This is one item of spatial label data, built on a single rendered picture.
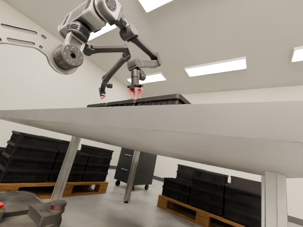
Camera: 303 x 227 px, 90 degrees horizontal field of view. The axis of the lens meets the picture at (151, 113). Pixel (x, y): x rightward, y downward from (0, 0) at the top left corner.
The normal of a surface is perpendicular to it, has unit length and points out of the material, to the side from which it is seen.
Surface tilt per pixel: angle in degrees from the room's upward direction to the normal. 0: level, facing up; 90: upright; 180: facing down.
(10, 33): 90
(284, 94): 90
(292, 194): 90
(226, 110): 90
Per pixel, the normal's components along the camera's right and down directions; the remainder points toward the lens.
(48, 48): 0.81, 0.00
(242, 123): -0.55, -0.33
